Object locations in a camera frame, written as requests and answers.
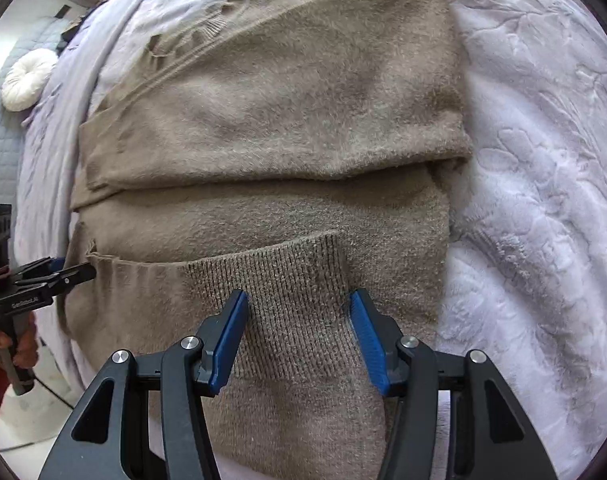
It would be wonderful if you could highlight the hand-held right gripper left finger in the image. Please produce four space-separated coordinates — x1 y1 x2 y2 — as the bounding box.
38 289 249 480

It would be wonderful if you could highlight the person's left hand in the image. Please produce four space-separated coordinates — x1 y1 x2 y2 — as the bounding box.
0 316 40 369

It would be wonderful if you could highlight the dark bedside clutter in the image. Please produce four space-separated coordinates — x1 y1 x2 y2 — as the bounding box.
58 7 93 54

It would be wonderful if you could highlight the white round cushion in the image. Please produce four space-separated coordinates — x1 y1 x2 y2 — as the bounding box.
2 50 58 111

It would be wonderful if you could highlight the brown knitted sweater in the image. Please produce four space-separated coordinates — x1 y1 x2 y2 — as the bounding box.
58 0 474 471

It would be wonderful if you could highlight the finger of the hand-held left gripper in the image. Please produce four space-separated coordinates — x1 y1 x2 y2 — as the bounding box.
14 257 65 282
34 263 97 295

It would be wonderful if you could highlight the black cable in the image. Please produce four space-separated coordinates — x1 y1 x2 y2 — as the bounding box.
31 377 78 412

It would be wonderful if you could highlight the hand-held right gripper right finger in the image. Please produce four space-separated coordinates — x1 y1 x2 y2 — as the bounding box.
348 289 559 480

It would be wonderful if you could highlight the lavender embossed blanket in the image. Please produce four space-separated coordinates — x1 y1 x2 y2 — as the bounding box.
14 0 607 480

